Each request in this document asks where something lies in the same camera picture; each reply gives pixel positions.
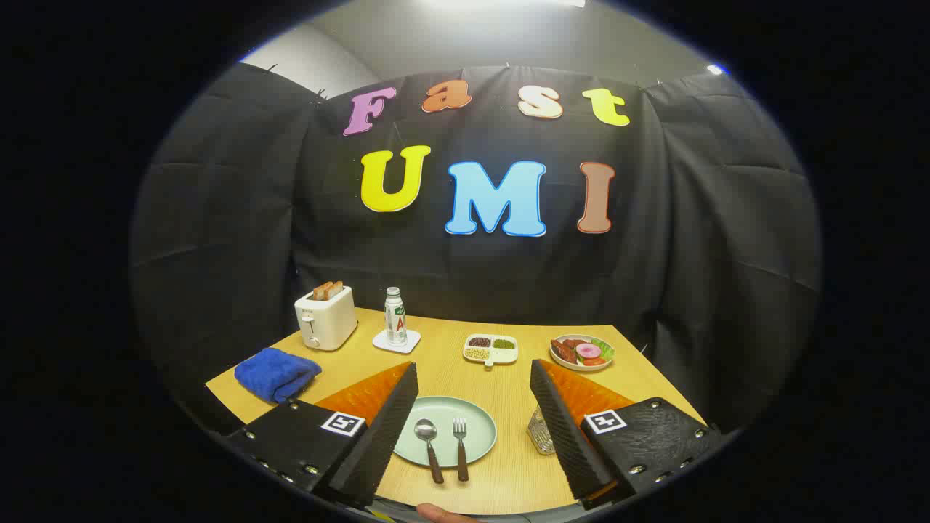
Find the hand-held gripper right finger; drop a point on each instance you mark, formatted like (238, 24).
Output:
(567, 436)

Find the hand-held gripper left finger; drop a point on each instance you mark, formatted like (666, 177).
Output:
(385, 436)

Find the plate of food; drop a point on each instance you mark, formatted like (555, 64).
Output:
(581, 352)

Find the pale green plate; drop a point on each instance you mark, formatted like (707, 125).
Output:
(479, 436)

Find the white square coaster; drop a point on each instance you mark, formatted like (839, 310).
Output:
(381, 341)

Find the white divided bean dish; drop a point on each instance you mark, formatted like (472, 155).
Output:
(491, 349)

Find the small drink bottle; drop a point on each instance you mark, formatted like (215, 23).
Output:
(396, 319)

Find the blue folded towel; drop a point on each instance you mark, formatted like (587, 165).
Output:
(276, 372)

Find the white toaster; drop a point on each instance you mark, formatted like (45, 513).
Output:
(327, 323)

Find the toast slice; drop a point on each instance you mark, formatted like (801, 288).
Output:
(320, 291)
(336, 288)

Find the black backdrop cloth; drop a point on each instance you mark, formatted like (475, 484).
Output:
(508, 276)

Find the ceiling light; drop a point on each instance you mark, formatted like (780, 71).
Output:
(501, 3)

